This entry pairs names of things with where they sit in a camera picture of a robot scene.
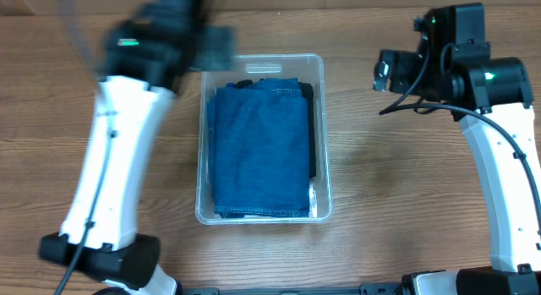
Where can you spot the black cloth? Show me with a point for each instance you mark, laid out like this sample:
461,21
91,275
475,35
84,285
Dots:
307,92

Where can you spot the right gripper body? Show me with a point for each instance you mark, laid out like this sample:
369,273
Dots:
434,84

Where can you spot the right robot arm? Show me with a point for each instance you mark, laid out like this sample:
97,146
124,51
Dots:
492,100

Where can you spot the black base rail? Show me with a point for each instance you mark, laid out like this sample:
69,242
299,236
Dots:
372,288

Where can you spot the clear plastic storage container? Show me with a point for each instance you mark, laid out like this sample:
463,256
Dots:
308,68

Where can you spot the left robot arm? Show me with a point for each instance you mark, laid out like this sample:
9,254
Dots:
145,59

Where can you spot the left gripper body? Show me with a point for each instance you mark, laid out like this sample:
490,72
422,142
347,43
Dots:
215,47

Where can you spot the blue denim jeans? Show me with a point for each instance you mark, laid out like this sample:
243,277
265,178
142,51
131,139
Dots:
259,149

